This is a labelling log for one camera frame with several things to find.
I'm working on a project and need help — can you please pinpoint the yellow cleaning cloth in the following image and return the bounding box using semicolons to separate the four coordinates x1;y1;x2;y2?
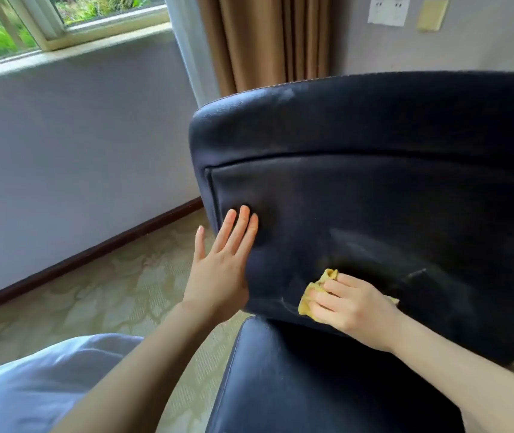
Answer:
298;268;400;324

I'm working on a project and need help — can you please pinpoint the brown curtain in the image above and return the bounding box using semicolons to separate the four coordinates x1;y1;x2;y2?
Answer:
196;0;335;97

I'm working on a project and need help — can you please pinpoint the person's left hand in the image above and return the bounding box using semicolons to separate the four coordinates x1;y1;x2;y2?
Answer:
181;204;260;316

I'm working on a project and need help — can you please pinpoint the person's right forearm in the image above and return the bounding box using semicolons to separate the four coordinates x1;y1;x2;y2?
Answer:
385;319;514;433

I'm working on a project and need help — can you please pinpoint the large white socket plate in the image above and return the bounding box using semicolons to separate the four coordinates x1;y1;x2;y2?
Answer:
367;0;412;28

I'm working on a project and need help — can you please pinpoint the window with cream frame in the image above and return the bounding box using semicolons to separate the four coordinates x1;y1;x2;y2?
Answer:
0;0;173;82

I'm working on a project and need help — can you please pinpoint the person's right hand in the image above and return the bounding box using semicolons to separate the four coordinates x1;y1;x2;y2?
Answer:
306;272;404;355

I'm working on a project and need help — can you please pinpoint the person's left forearm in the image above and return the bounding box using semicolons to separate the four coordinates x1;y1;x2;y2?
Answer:
51;301;222;433

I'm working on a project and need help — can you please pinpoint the black leather chair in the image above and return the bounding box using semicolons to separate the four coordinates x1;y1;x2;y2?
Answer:
188;70;514;433

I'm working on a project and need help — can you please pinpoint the yellow switch plate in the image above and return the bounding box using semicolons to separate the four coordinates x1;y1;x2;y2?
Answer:
416;0;450;32

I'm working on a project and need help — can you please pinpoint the dark wooden baseboard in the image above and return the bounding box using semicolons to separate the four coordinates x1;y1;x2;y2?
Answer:
0;197;205;320

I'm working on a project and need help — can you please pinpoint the white bed sheet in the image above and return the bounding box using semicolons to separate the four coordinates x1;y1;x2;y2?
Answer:
0;333;145;433

